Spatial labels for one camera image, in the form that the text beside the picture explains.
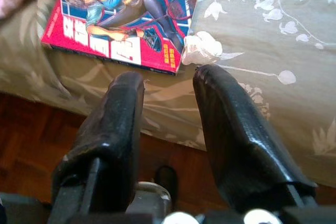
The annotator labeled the black robot right foot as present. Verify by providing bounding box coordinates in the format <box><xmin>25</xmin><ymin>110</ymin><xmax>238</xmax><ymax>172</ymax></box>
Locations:
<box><xmin>154</xmin><ymin>165</ymin><xmax>179</xmax><ymax>204</ymax></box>

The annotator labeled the olive floral bed sheet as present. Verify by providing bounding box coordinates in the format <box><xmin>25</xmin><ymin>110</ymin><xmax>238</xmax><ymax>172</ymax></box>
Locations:
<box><xmin>0</xmin><ymin>0</ymin><xmax>336</xmax><ymax>188</ymax></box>

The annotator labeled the red and blue comic book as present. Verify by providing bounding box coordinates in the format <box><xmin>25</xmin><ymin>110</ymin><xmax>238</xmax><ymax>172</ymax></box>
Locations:
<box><xmin>40</xmin><ymin>0</ymin><xmax>202</xmax><ymax>76</ymax></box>

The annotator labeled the silver robot right leg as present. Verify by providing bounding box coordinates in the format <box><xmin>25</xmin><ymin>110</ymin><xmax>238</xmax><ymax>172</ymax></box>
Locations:
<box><xmin>128</xmin><ymin>181</ymin><xmax>173</xmax><ymax>217</ymax></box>

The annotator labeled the crumpled white tissue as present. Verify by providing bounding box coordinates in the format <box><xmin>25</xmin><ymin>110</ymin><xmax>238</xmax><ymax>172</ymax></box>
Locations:
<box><xmin>181</xmin><ymin>31</ymin><xmax>224</xmax><ymax>66</ymax></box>

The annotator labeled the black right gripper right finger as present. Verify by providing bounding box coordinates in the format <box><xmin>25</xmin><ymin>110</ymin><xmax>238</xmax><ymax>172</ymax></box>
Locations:
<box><xmin>192</xmin><ymin>63</ymin><xmax>318</xmax><ymax>213</ymax></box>

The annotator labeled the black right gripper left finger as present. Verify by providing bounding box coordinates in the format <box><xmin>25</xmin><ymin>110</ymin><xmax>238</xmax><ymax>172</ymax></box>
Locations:
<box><xmin>48</xmin><ymin>71</ymin><xmax>145</xmax><ymax>224</ymax></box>

